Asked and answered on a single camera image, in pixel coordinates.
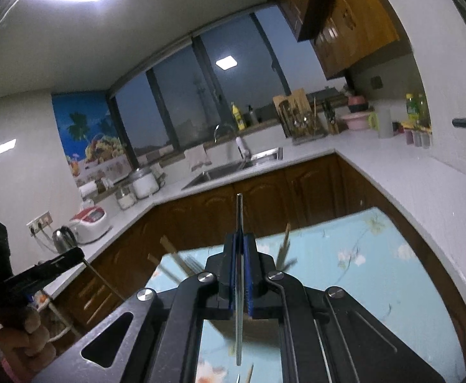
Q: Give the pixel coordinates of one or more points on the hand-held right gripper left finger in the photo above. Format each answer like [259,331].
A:
[228,271]

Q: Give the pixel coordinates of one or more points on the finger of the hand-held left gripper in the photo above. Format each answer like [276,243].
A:
[63,261]

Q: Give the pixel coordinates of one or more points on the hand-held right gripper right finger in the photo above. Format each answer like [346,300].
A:
[250,275]

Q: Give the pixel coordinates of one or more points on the metal cutlery piece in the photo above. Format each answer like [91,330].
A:
[239,215]

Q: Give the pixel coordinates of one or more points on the person's left hand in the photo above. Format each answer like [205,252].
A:
[25,339]

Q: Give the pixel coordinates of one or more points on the steel electric kettle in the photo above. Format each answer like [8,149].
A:
[63,238]

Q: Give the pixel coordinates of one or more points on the metal fork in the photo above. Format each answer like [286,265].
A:
[190,268]

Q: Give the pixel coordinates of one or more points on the metal spoon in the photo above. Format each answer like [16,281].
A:
[290,264]

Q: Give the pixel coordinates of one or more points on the red and white rice cooker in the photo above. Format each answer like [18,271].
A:
[91,223]

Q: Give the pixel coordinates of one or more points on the white side table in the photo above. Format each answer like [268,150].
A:
[63,319]

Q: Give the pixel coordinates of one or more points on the paper towel roll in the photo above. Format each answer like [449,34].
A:
[89,189]

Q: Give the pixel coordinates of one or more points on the wooden lower cabinets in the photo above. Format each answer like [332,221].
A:
[264,191]

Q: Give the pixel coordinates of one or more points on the glass storage jar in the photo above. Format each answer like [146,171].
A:
[126,199]

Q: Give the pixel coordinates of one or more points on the steel kitchen sink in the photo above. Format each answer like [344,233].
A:
[221,173]

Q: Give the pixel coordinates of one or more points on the blue floral tablecloth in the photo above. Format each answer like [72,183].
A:
[356,287]

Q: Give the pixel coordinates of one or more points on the pale dish cloth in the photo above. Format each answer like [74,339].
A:
[196,157]

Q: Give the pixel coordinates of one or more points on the chrome faucet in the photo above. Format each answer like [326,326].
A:
[243,147]

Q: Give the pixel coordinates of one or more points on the yellow bottle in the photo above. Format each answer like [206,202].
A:
[239,119]

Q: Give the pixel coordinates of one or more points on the dark pump bottle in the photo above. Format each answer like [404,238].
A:
[252,116]

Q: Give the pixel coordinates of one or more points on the utensil drying rack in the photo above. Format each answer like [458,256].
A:
[300,123]

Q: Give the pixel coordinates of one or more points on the knife block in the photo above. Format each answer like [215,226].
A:
[332,123]

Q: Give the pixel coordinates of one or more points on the large kitchen window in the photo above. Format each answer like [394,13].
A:
[185,99]

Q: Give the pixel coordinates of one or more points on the wooden cutting board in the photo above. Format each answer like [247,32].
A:
[296,97]

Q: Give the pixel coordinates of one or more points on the pink basin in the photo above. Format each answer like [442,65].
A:
[356,121]

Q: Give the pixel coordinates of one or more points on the dark red pot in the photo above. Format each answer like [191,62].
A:
[356,103]

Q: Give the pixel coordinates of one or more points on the white plastic container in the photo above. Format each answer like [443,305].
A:
[385,123]

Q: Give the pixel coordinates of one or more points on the row of spice jars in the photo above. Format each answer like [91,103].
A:
[418,137]

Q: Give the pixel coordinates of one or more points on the green drink bottle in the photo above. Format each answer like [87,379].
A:
[412,109]

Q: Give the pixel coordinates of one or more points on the wooden upper cabinet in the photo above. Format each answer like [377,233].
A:
[348,20]

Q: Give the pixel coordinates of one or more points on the wall socket strip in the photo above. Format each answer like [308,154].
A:
[39,223]

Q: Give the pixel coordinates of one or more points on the beach print wall poster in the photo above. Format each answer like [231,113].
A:
[85,127]

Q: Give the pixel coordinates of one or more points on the dark wall switch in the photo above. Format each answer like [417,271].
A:
[376,82]

